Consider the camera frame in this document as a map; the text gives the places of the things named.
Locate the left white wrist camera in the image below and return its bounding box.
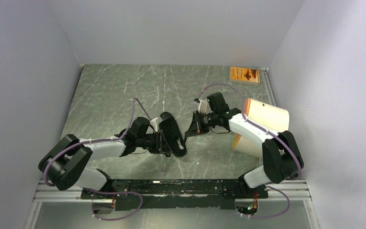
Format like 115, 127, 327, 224
150, 117, 162, 127

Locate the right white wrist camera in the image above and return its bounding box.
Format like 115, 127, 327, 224
198, 100, 208, 114

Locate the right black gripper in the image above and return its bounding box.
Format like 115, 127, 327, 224
185, 110, 218, 137

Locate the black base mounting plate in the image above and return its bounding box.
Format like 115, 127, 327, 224
81, 178, 268, 211

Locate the white cylindrical lampshade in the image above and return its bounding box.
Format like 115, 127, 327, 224
231, 98, 290, 158

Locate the orange book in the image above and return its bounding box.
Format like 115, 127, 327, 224
229, 66, 260, 84

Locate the aluminium frame rail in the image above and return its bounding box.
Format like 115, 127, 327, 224
33, 180, 312, 203

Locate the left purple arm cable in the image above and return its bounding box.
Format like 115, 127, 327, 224
43, 97, 153, 187

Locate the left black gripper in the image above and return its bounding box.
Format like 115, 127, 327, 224
136, 129, 173, 154

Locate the black canvas shoe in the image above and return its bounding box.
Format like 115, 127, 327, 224
159, 112, 187, 157

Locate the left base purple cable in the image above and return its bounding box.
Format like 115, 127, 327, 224
85, 189, 143, 221

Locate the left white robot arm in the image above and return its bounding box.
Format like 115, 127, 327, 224
38, 113, 181, 198

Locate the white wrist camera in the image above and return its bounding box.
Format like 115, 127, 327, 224
198, 100, 208, 114
150, 117, 162, 127

